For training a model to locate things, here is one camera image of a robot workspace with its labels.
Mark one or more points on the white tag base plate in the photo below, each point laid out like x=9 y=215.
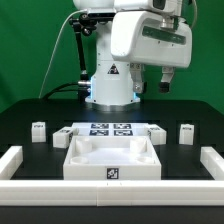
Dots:
x=110 y=129

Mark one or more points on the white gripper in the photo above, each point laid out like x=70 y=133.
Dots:
x=137 y=37

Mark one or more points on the white U-shaped fence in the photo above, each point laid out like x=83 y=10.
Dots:
x=101 y=193

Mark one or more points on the white square tabletop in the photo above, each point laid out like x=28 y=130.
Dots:
x=111 y=158

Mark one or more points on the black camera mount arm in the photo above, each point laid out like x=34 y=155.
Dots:
x=81 y=46

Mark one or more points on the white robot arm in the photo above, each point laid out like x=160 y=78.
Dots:
x=111 y=86

